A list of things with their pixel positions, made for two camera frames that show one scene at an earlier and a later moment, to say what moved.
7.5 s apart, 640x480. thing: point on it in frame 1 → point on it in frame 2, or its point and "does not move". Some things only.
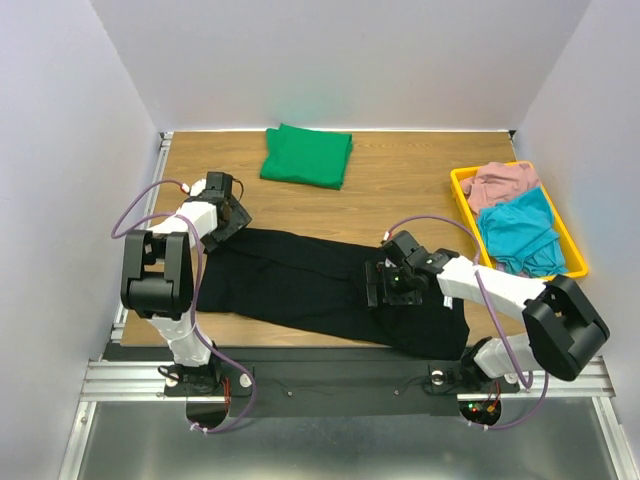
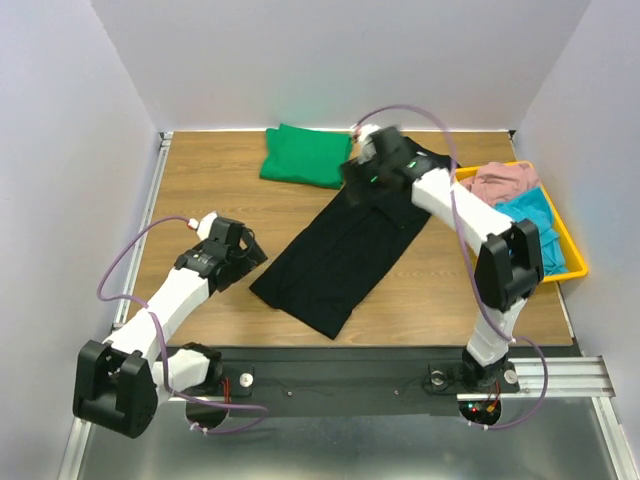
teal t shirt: [521, 233] does not move
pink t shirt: [497, 182] does not move
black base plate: [293, 382] does not move
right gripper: [376, 282] → [360, 175]
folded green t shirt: [319, 158] does not move
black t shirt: [322, 287] → [328, 276]
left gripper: [238, 220] → [251, 257]
